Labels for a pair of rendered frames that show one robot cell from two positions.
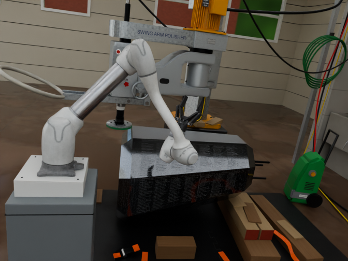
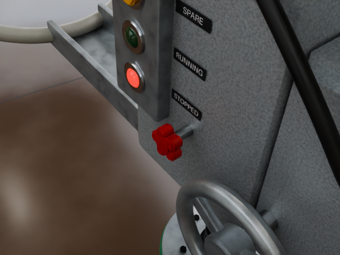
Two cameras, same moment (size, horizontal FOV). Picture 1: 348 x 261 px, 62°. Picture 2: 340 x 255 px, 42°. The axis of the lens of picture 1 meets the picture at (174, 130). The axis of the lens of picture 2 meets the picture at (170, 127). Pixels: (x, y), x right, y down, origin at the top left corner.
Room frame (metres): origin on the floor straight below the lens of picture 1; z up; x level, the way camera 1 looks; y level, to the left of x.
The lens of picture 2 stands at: (2.13, 0.12, 1.57)
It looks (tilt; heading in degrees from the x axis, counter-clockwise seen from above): 45 degrees down; 72
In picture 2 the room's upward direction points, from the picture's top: 3 degrees clockwise
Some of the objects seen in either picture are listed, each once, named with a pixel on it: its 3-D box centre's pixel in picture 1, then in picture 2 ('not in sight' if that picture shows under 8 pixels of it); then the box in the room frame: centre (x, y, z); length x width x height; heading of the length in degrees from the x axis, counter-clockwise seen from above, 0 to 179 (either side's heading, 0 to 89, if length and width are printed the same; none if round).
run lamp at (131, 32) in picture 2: not in sight; (133, 37); (2.21, 0.49, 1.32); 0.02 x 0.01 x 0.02; 112
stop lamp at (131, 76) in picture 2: not in sight; (134, 77); (2.21, 0.49, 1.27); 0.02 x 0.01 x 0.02; 112
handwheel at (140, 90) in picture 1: (139, 89); (255, 229); (2.28, 0.31, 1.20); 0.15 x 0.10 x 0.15; 112
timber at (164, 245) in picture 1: (175, 247); not in sight; (1.89, -0.13, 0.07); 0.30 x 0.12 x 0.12; 101
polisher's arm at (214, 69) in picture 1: (201, 68); not in sight; (3.05, -0.20, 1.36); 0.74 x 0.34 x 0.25; 173
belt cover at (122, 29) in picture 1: (168, 38); not in sight; (2.48, 0.14, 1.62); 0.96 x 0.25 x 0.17; 112
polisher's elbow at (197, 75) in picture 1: (197, 74); not in sight; (2.60, -0.14, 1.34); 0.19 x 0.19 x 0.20
